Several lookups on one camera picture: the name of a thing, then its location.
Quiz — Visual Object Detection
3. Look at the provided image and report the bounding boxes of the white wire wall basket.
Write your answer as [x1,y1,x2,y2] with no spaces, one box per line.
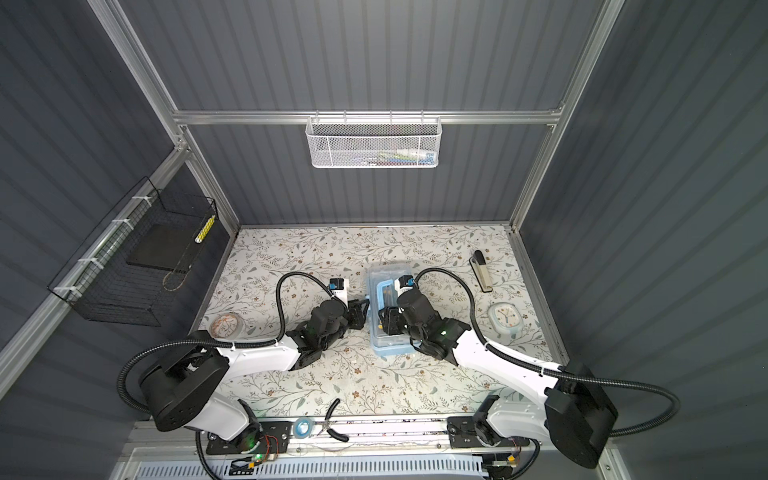
[305,119,443,169]

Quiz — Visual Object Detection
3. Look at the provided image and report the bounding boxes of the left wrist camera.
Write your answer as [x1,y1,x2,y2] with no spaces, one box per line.
[328,277,348,307]

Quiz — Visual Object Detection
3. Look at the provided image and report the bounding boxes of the black foam pad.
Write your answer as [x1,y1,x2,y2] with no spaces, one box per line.
[126,224,202,273]

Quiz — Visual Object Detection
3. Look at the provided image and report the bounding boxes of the clear tape roll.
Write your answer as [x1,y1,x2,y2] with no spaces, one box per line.
[207,312,245,340]

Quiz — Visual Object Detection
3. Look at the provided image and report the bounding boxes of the left black corrugated cable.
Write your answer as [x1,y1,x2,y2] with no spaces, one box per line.
[116,271,337,415]

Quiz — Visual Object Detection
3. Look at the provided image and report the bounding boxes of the black handled pliers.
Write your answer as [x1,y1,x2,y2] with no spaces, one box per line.
[319,397,350,443]

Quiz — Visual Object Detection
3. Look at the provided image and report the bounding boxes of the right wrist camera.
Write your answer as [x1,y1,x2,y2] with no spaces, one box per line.
[394,275,416,297]

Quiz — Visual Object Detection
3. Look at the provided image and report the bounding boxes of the black corrugated cable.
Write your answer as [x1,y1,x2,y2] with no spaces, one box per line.
[116,271,337,415]
[413,266,682,437]

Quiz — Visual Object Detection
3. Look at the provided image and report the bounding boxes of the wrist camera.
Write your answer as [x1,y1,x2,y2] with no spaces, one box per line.
[328,277,348,307]
[394,275,416,297]

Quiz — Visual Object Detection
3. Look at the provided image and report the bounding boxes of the blue plastic tool box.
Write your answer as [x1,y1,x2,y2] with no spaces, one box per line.
[367,263,418,358]

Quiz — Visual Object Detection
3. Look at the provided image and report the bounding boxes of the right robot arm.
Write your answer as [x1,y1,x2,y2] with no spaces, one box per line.
[379,289,618,469]

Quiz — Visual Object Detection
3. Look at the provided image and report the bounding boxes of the right black corrugated cable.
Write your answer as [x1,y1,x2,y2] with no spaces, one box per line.
[413,266,682,437]

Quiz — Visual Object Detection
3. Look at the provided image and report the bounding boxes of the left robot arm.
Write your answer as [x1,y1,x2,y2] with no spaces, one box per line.
[139,299,370,447]

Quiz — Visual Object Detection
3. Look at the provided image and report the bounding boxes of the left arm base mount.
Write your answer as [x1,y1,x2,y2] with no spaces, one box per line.
[205,421,292,456]

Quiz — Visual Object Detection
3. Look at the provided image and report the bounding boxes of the black silver stapler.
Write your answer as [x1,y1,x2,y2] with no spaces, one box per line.
[469,250,493,293]

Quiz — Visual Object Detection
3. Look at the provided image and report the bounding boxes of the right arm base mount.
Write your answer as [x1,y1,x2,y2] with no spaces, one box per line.
[446,416,531,449]

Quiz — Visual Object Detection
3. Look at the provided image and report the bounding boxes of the black wire wall basket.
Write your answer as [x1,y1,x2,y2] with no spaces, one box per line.
[48,181,218,327]

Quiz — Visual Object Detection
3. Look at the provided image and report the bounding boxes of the white ventilated front panel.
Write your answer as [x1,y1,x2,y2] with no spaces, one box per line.
[134,454,487,480]

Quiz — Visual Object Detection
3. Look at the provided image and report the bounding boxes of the blue tape roll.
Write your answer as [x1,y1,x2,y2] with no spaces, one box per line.
[292,417,315,439]

